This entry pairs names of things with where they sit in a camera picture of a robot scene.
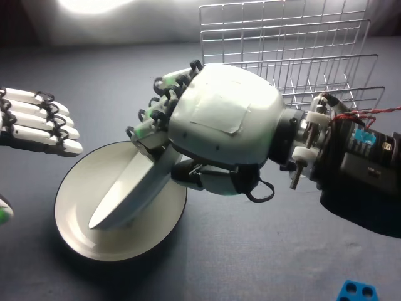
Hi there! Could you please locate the wire dish rack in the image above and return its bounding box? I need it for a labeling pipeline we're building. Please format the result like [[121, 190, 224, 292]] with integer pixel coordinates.
[[198, 2, 387, 114]]

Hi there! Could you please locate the white backdrop cloth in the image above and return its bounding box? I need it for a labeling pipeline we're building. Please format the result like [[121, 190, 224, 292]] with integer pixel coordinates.
[[0, 0, 401, 48]]

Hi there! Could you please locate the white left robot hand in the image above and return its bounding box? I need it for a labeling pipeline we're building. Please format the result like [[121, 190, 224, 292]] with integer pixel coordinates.
[[0, 87, 85, 226]]

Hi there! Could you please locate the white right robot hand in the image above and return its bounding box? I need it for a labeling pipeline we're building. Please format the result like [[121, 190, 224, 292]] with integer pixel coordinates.
[[126, 58, 286, 204]]

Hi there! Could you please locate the grey table cloth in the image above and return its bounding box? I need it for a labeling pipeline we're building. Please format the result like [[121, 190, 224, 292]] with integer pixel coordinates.
[[0, 40, 401, 301]]

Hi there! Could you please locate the blue pentagon block with holes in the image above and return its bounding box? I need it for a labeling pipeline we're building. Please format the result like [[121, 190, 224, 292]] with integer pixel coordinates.
[[336, 270, 382, 301]]

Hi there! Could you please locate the white plate with black rim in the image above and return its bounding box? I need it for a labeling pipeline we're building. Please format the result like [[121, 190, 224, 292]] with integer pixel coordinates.
[[87, 142, 176, 230], [53, 140, 188, 261]]

